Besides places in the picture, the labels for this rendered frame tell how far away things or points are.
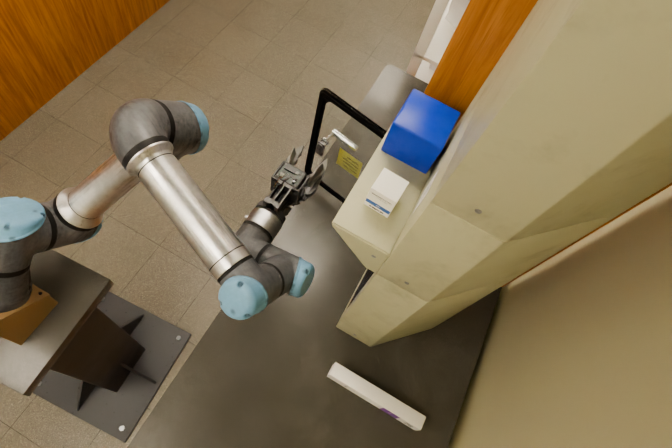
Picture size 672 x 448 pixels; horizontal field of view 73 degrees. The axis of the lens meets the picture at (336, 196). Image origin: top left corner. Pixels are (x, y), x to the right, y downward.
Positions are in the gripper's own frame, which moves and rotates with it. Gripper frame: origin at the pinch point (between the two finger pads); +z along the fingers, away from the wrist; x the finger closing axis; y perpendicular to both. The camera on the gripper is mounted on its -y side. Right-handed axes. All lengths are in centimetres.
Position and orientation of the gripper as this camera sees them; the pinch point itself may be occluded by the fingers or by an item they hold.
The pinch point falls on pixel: (312, 157)
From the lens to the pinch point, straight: 112.5
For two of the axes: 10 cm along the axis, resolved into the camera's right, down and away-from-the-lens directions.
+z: 4.7, -7.4, 4.8
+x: -8.7, -4.8, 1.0
